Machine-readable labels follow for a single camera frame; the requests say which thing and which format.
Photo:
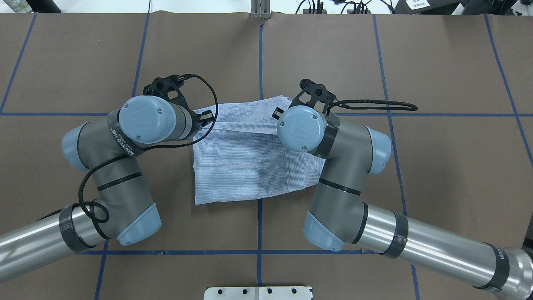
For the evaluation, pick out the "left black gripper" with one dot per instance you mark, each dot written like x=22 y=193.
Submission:
x=202 y=119

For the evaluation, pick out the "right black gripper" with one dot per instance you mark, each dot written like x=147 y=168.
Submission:
x=276 y=113

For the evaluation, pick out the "light blue striped shirt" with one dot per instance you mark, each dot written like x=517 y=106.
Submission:
x=243 y=159

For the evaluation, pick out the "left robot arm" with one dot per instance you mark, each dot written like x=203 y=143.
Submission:
x=114 y=200

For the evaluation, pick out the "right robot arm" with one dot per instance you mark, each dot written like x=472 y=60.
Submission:
x=469 y=172

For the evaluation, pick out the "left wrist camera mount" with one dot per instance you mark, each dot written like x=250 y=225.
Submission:
x=168 y=89

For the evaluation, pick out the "aluminium frame post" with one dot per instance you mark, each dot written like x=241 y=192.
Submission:
x=260 y=9

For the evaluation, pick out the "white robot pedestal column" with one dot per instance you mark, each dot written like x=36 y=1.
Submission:
x=283 y=292

